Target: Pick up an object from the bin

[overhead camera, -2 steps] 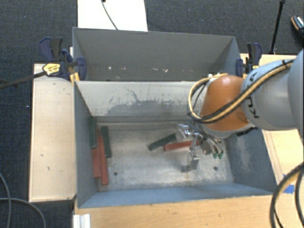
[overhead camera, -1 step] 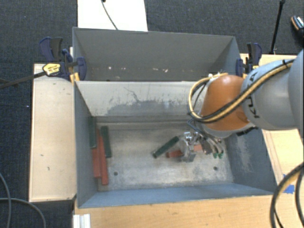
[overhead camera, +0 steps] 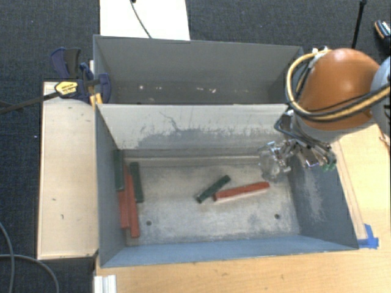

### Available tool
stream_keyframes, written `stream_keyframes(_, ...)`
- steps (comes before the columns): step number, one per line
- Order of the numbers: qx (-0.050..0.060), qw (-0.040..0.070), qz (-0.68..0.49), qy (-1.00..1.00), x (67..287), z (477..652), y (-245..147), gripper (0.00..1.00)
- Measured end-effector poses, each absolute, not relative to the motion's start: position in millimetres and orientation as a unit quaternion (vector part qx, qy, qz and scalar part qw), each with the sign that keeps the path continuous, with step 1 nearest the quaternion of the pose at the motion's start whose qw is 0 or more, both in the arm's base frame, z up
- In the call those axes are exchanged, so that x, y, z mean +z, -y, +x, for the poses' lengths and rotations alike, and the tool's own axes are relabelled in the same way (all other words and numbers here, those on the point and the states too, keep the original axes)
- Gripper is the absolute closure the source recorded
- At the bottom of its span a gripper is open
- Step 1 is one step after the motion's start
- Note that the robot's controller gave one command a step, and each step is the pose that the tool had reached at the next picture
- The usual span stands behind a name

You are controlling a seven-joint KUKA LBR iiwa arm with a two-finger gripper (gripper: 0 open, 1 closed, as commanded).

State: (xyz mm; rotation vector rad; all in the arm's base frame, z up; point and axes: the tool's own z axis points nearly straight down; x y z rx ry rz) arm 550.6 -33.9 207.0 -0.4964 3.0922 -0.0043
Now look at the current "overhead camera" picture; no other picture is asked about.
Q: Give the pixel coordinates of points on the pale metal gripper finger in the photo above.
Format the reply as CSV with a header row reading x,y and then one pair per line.
x,y
272,150
275,169

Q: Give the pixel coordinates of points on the red-brown flat block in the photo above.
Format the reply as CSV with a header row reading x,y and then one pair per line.
x,y
241,191
123,211
132,209

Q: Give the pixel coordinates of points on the grey metal bin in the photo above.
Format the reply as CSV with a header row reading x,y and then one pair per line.
x,y
195,200

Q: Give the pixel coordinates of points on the pale wood flat board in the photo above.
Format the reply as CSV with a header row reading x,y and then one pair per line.
x,y
67,179

